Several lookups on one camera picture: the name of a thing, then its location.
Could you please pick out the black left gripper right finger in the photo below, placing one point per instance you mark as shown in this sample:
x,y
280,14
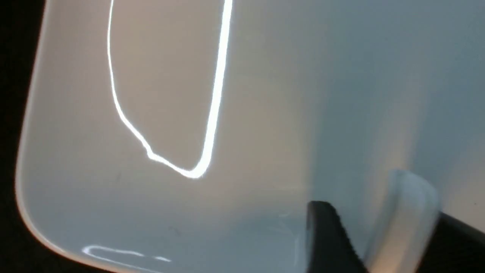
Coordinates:
x,y
454,247

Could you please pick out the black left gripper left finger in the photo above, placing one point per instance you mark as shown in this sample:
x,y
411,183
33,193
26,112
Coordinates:
x,y
327,245

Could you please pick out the white square rice plate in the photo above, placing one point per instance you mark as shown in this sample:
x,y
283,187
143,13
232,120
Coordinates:
x,y
189,136

